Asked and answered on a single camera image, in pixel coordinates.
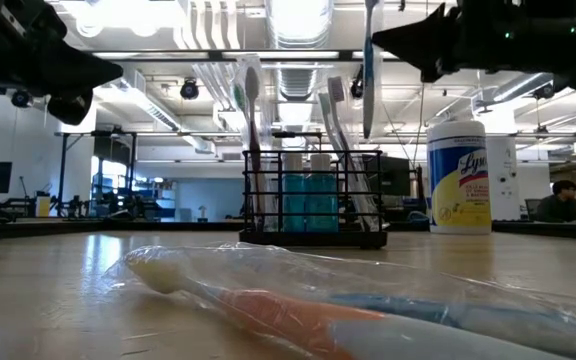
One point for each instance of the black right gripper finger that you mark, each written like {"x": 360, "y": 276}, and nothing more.
{"x": 428, "y": 42}

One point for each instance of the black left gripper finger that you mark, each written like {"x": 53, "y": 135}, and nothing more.
{"x": 85, "y": 70}

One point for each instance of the blue white toothbrush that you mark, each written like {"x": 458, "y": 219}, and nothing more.
{"x": 369, "y": 75}

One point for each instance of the green toothbrush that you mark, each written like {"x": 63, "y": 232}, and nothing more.
{"x": 239, "y": 97}

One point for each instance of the blue mouthwash bottle white cap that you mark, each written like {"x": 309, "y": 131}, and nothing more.
{"x": 294, "y": 200}
{"x": 322, "y": 200}

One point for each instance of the orange toothbrush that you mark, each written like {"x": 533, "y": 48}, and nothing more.
{"x": 288, "y": 315}

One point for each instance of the black round ceiling spotlight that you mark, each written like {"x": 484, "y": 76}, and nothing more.
{"x": 189, "y": 89}
{"x": 544, "y": 91}

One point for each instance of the yellow box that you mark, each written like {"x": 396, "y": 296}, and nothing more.
{"x": 43, "y": 206}

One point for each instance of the black bar with strip lights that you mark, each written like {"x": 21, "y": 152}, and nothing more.
{"x": 278, "y": 55}

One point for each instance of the Lysol wipes canister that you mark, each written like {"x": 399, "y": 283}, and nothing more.
{"x": 460, "y": 190}

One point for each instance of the person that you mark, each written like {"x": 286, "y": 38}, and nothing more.
{"x": 560, "y": 205}

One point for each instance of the blue toothbrush in clear wrapper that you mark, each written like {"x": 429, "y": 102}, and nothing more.
{"x": 408, "y": 305}

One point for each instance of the black overhead camera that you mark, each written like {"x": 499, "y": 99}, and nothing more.
{"x": 357, "y": 89}

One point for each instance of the black rack frame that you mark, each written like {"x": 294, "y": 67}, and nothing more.
{"x": 132, "y": 170}

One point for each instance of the silver ceiling duct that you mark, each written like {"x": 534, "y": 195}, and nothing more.
{"x": 298, "y": 25}

